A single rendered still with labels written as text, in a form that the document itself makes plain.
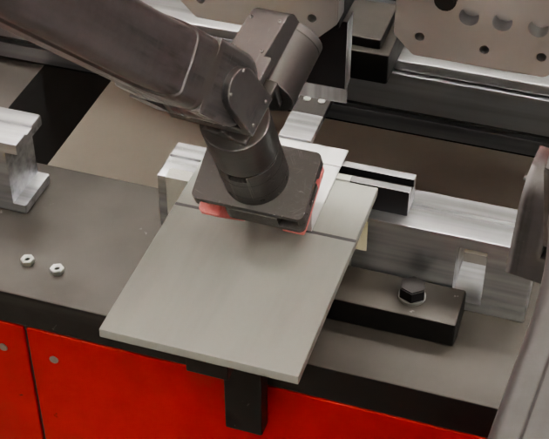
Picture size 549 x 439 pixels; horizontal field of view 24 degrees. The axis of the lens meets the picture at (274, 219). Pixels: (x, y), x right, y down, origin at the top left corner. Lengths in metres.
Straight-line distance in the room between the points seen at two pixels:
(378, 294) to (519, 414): 0.75
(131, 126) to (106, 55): 2.20
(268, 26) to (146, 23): 0.17
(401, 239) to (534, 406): 0.75
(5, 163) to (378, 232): 0.41
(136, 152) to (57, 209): 1.53
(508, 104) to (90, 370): 0.55
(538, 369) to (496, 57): 0.60
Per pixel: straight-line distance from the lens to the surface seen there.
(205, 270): 1.15
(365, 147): 2.96
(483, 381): 1.24
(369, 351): 1.25
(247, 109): 0.96
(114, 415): 1.41
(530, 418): 0.52
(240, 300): 1.12
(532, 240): 0.65
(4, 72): 1.65
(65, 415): 1.44
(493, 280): 1.27
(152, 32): 0.87
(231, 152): 0.99
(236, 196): 1.08
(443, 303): 1.26
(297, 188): 1.08
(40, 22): 0.79
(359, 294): 1.26
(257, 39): 1.02
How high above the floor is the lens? 1.77
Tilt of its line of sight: 40 degrees down
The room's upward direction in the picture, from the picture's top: straight up
